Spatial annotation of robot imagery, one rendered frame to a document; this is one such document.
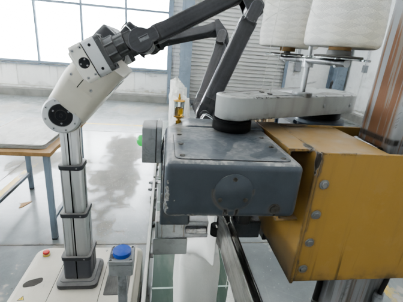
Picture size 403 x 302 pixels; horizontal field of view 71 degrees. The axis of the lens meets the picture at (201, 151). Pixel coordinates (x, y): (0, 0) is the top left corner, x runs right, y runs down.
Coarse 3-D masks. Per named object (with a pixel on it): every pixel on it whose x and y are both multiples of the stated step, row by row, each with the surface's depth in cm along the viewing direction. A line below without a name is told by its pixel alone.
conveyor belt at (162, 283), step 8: (160, 256) 162; (168, 256) 162; (160, 264) 156; (168, 264) 156; (160, 272) 151; (168, 272) 151; (224, 272) 154; (152, 280) 145; (160, 280) 145; (168, 280) 146; (224, 280) 148; (152, 288) 140; (160, 288) 140; (168, 288) 141; (224, 288) 144; (152, 296) 136; (160, 296) 136; (168, 296) 136; (216, 296) 139; (224, 296) 139
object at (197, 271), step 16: (192, 240) 105; (208, 240) 94; (176, 256) 113; (192, 256) 102; (208, 256) 92; (176, 272) 112; (192, 272) 101; (208, 272) 101; (176, 288) 112; (192, 288) 103; (208, 288) 103
